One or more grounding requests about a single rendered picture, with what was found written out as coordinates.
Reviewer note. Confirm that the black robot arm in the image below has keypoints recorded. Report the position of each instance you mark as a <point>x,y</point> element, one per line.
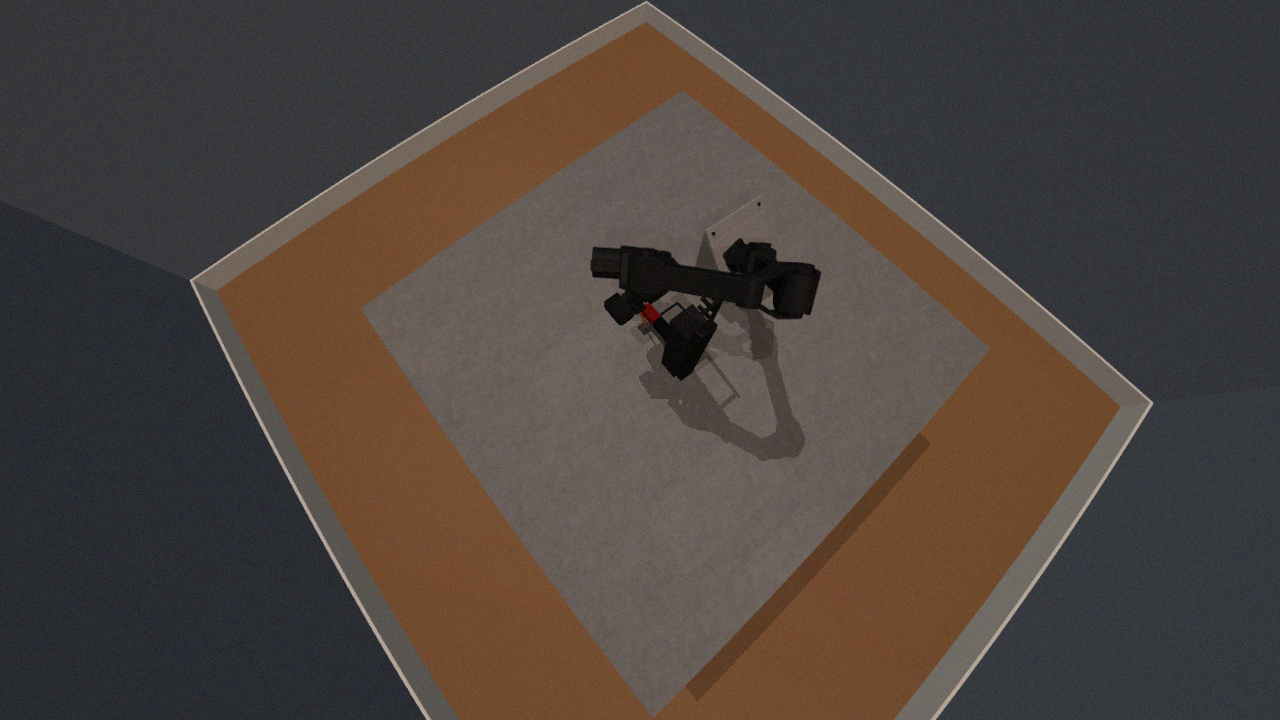
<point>643,272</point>

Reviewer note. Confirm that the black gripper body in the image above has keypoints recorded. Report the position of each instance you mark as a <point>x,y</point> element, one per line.
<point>621,310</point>

